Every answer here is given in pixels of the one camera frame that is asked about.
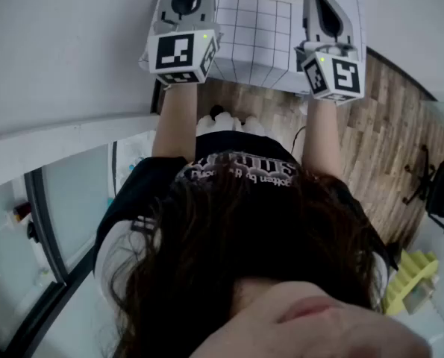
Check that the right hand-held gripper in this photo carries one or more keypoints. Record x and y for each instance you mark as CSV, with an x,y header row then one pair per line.
x,y
341,77

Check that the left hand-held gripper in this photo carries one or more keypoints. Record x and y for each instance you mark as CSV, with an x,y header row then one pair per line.
x,y
173,56

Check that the person's right forearm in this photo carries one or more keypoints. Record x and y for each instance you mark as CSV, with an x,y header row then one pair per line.
x,y
324,136

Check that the person's left forearm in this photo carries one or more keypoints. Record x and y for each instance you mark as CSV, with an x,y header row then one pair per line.
x,y
177,125

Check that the person's white right shoe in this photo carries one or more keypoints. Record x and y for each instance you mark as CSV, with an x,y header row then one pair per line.
x,y
253,127

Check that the person's black printed t-shirt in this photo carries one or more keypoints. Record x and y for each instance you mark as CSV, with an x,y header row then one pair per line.
x,y
240,144

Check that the black office chair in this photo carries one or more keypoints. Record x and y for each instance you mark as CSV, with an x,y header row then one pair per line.
x,y
443,188

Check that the yellow-green stepped plastic rack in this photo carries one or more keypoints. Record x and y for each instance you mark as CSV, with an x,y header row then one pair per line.
x,y
412,270

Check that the person's face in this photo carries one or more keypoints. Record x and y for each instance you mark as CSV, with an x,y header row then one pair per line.
x,y
318,330

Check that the black glass partition frame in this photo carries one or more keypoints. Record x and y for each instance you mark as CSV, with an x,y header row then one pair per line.
x,y
48,237

